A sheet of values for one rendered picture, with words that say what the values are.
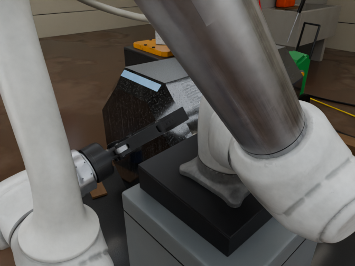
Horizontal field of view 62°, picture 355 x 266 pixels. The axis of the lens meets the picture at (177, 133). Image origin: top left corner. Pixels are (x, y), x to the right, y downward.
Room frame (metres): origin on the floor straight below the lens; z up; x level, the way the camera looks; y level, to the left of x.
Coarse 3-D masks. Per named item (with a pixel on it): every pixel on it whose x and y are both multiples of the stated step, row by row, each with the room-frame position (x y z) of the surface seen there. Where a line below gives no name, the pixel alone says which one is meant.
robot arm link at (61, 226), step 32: (0, 0) 0.36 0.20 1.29; (0, 32) 0.34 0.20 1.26; (32, 32) 0.37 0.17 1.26; (0, 64) 0.33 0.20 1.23; (32, 64) 0.34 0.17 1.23; (32, 96) 0.31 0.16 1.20; (32, 128) 0.30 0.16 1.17; (32, 160) 0.28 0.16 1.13; (64, 160) 0.29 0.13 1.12; (32, 192) 0.27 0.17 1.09; (64, 192) 0.27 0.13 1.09; (32, 224) 0.27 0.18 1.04; (64, 224) 0.26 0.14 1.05; (96, 224) 0.30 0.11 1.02; (32, 256) 0.24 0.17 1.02; (64, 256) 0.24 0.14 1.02; (96, 256) 0.26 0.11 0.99
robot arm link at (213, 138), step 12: (204, 108) 0.56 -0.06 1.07; (204, 120) 0.56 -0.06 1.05; (216, 120) 0.53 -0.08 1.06; (204, 132) 0.56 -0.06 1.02; (216, 132) 0.52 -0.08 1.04; (228, 132) 0.49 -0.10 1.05; (204, 144) 0.56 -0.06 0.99; (216, 144) 0.52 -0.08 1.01; (228, 144) 0.48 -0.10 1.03; (204, 156) 0.57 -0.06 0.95; (216, 156) 0.52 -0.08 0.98; (228, 156) 0.48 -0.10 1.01; (216, 168) 0.54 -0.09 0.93; (228, 168) 0.51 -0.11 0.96
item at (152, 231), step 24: (144, 192) 0.62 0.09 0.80; (144, 216) 0.55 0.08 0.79; (168, 216) 0.53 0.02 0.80; (144, 240) 0.55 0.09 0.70; (168, 240) 0.48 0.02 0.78; (192, 240) 0.46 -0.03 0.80; (264, 240) 0.46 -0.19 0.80; (288, 240) 0.46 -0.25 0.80; (144, 264) 0.56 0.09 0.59; (168, 264) 0.48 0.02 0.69; (192, 264) 0.42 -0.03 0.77; (216, 264) 0.40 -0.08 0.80; (240, 264) 0.40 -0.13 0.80; (264, 264) 0.40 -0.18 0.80; (288, 264) 0.47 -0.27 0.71
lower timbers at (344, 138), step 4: (340, 136) 2.14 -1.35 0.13; (344, 136) 2.14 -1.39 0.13; (348, 136) 2.14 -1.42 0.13; (344, 140) 2.07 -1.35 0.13; (348, 140) 2.07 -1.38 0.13; (352, 140) 2.07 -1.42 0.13; (348, 144) 2.01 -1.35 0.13; (352, 144) 2.01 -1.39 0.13; (352, 148) 1.98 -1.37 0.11; (352, 152) 1.97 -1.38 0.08
